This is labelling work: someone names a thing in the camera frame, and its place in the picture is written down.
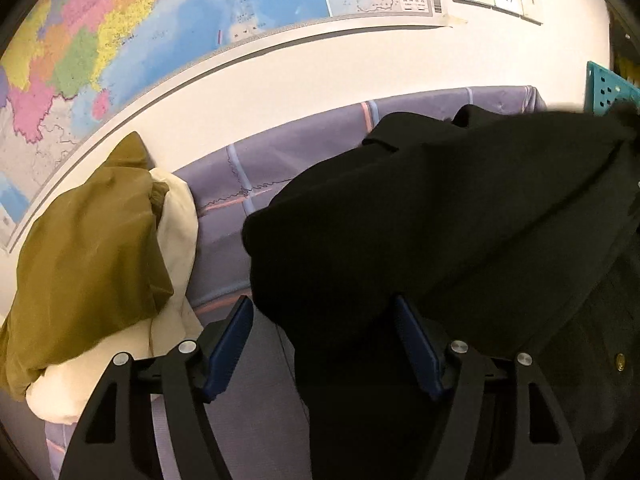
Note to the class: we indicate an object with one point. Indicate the teal plastic basket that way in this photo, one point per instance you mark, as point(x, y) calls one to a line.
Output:
point(607, 90)

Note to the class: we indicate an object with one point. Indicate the olive garment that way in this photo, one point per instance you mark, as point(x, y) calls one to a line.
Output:
point(90, 270)

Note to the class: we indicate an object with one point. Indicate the white wall switch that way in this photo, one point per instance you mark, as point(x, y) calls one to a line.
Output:
point(531, 5)

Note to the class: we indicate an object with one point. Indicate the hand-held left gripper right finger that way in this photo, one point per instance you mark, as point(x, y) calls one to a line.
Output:
point(417, 350)

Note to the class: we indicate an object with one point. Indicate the black garment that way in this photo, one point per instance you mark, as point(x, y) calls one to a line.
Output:
point(450, 240)

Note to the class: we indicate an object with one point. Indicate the cream garment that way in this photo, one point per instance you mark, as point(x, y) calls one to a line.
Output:
point(175, 240)

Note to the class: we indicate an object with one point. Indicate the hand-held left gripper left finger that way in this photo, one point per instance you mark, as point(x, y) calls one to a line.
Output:
point(227, 355)

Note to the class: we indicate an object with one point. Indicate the purple plaid bed sheet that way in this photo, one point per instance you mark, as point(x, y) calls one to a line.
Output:
point(310, 150)

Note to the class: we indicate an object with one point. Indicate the colourful wall map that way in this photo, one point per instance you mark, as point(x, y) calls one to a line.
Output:
point(150, 35)

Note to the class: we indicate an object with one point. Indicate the strip of masking tape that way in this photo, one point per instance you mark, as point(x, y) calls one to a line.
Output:
point(456, 21)

